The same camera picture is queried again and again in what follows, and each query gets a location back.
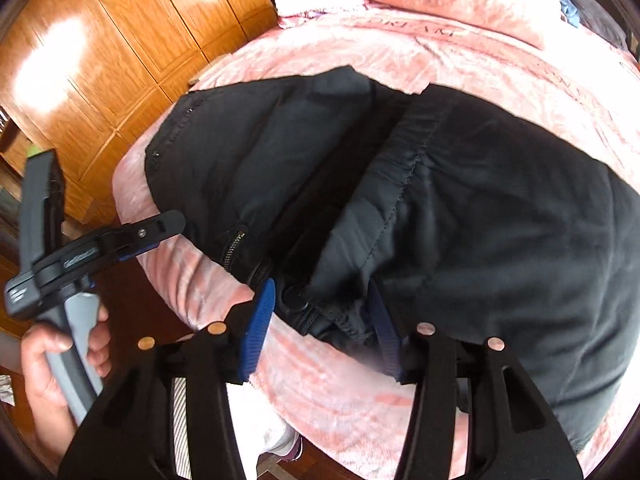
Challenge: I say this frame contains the person's left hand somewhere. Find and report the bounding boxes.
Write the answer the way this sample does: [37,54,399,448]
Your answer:
[20,304,112,461]

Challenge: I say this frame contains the white towel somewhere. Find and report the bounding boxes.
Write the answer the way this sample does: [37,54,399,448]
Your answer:
[275,0,372,19]

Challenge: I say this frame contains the black quilted pants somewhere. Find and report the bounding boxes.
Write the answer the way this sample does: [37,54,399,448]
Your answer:
[144,65,640,453]

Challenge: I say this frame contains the wooden wardrobe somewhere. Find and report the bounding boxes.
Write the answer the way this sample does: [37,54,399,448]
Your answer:
[0,0,302,227]

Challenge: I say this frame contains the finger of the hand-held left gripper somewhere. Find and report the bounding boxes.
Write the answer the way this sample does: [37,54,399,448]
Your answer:
[97,211,187,262]

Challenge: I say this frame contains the person's shoe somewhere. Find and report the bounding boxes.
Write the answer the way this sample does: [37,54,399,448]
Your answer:
[279,434,304,462]

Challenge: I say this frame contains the grey pillow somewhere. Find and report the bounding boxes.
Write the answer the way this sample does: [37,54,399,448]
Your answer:
[570,0,632,49]

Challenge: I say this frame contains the person's leg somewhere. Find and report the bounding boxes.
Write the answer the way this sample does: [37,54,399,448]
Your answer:
[226,385,301,467]

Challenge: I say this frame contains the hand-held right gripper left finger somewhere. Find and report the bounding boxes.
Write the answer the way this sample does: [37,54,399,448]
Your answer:
[60,278,277,480]

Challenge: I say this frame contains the pink printed blanket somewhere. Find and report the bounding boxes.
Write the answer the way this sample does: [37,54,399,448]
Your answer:
[111,0,640,480]

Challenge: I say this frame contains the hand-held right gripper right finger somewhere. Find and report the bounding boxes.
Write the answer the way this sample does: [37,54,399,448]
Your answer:
[367,280,584,480]

